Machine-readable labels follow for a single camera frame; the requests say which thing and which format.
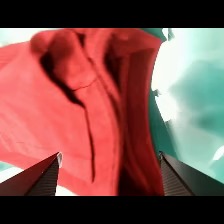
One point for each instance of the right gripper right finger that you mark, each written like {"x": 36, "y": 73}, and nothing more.
{"x": 183, "y": 181}

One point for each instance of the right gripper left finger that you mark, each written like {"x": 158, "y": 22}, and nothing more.
{"x": 40, "y": 180}

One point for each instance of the red T-shirt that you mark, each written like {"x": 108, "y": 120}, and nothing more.
{"x": 50, "y": 110}

